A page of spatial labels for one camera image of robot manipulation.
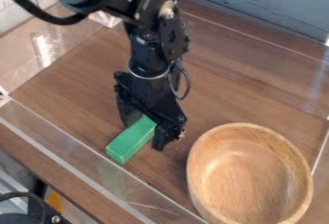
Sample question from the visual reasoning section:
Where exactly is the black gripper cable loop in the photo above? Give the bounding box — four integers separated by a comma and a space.
168, 58, 193, 101

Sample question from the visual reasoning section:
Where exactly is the green rectangular block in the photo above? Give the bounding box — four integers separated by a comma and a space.
106, 115, 157, 164

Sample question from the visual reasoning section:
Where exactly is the clear acrylic corner bracket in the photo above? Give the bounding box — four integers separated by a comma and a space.
89, 11, 122, 28

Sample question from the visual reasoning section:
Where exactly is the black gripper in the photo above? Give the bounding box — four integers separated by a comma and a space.
116, 70, 186, 151

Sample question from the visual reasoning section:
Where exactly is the brown wooden bowl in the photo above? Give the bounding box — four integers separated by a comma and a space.
186, 123, 313, 224

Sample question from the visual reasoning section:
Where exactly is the black device lower left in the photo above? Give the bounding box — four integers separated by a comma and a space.
0, 209, 74, 224

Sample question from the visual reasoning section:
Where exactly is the clear acrylic enclosure wall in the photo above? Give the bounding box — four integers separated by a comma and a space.
0, 0, 329, 224

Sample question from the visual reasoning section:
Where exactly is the black cable lower left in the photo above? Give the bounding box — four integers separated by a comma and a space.
0, 191, 50, 224

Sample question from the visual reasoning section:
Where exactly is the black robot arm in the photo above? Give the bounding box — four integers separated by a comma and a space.
14, 0, 190, 151

